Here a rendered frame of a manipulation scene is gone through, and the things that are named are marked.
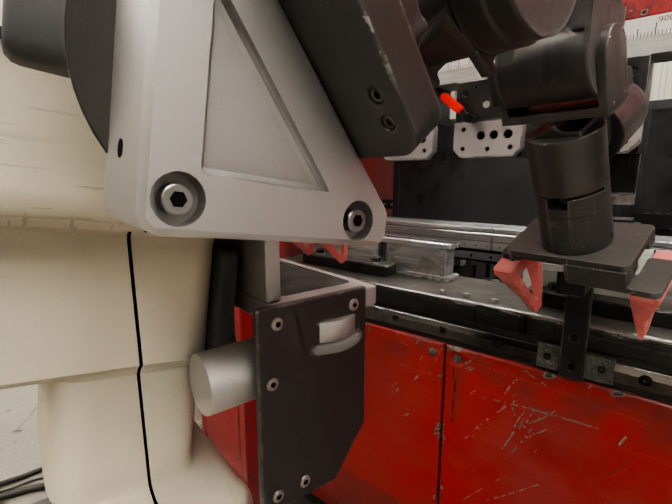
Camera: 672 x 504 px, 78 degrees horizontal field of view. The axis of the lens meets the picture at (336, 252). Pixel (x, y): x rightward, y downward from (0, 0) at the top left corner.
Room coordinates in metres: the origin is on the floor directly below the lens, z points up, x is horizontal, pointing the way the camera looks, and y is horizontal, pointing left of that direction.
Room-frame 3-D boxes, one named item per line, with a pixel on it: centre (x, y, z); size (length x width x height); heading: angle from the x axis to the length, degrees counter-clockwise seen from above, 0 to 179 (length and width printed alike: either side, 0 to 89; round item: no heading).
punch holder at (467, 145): (0.96, -0.35, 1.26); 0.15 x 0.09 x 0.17; 50
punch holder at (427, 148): (1.09, -0.20, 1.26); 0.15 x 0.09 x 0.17; 50
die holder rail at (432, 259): (1.17, -0.11, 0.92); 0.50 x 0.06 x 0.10; 50
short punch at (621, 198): (0.82, -0.53, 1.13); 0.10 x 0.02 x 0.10; 50
